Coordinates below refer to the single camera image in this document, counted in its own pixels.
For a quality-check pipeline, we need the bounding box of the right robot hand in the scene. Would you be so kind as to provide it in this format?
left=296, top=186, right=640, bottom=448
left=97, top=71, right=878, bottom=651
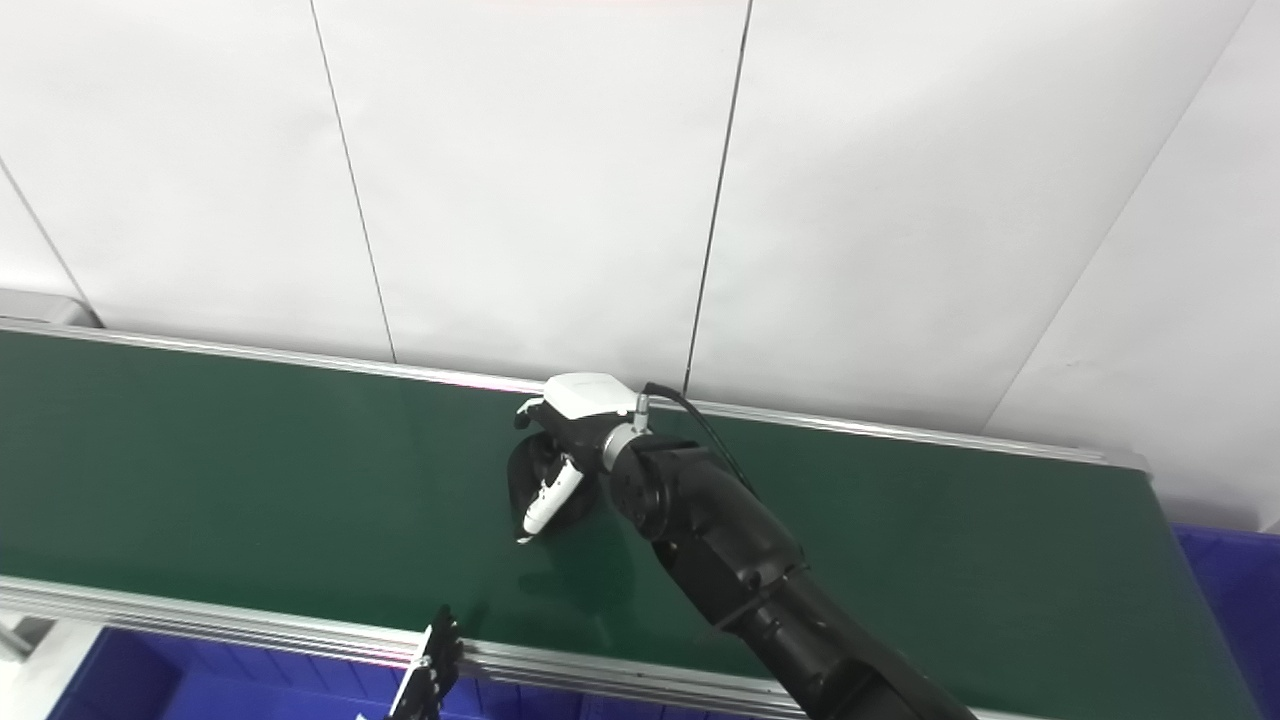
left=513, top=372, right=641, bottom=546

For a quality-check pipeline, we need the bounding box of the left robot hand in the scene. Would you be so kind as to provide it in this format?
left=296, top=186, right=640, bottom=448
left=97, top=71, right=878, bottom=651
left=385, top=604, right=465, bottom=720

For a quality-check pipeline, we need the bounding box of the black flanged hub part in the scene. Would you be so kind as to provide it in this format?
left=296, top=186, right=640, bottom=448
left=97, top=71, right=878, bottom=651
left=506, top=430, right=603, bottom=538

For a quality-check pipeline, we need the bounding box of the green conveyor belt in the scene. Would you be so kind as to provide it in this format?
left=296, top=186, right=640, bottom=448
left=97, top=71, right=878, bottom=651
left=0, top=330, right=1263, bottom=720
left=0, top=290, right=1263, bottom=720

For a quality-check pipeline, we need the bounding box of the blue bin with white gears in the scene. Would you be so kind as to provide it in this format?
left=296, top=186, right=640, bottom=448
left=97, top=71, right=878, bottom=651
left=45, top=625, right=701, bottom=720

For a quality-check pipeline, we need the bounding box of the aluminium conveyor support leg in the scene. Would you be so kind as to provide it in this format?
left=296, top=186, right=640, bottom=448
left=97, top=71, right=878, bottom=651
left=0, top=616, right=53, bottom=663

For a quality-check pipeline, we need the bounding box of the empty blue plastic bin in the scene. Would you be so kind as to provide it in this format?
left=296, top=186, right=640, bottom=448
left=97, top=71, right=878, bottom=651
left=1174, top=524, right=1280, bottom=720

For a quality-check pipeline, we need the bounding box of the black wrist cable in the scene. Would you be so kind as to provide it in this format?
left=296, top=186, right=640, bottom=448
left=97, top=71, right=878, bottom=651
left=634, top=381, right=763, bottom=503

